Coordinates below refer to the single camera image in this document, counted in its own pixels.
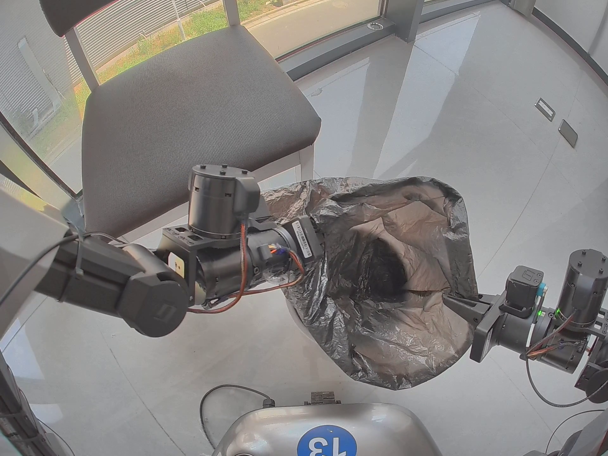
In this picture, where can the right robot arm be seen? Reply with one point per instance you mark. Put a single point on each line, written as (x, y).
(586, 283)

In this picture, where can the grey padded chair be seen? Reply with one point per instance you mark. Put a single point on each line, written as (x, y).
(190, 112)

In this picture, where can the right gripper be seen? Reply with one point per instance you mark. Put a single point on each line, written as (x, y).
(515, 330)

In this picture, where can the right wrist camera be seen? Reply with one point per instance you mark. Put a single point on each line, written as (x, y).
(522, 285)

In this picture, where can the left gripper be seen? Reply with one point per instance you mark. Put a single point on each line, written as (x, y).
(266, 254)

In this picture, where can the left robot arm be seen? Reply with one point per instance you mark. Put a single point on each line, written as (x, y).
(95, 273)

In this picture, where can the window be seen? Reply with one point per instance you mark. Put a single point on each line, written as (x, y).
(403, 3)

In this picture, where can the black plastic bag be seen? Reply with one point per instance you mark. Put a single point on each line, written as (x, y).
(403, 340)

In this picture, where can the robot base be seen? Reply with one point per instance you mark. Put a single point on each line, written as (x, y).
(332, 425)

